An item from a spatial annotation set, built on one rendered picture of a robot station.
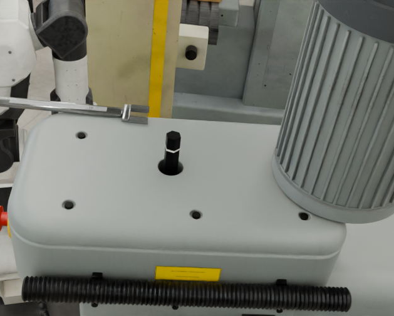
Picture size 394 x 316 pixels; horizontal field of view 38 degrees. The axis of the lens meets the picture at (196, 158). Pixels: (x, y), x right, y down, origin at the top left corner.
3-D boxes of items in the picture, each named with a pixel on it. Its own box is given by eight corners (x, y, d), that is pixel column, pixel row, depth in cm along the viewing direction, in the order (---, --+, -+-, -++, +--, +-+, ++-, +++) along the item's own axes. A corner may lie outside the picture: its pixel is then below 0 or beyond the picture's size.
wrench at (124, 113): (-10, 110, 89) (-10, 105, 89) (-3, 95, 92) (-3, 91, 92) (147, 124, 91) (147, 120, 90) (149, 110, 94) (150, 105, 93)
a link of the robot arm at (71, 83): (49, 115, 166) (42, 45, 152) (95, 111, 169) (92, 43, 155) (51, 138, 158) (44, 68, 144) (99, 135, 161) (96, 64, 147)
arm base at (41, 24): (47, 36, 156) (28, -2, 148) (92, 20, 156) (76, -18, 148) (47, 64, 144) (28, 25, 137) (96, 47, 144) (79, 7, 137)
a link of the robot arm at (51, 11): (51, 40, 155) (46, -9, 146) (85, 39, 157) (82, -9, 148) (52, 62, 146) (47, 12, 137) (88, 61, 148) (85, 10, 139)
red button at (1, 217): (-10, 236, 90) (-13, 219, 87) (-4, 217, 93) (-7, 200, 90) (12, 237, 90) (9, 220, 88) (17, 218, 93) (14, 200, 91)
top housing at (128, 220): (9, 301, 83) (-5, 227, 72) (40, 175, 102) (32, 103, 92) (327, 311, 87) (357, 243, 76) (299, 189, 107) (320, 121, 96)
